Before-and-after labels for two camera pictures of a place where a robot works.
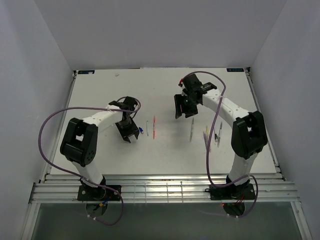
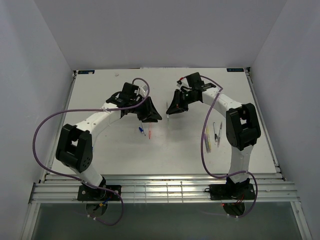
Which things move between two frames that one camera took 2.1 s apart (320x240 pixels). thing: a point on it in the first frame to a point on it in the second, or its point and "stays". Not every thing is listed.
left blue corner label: [86, 71] stays
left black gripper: [125, 133] to [150, 113]
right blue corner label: [235, 69] stays
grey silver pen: [191, 130] to [167, 109]
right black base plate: [235, 192] stays
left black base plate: [87, 193] stays
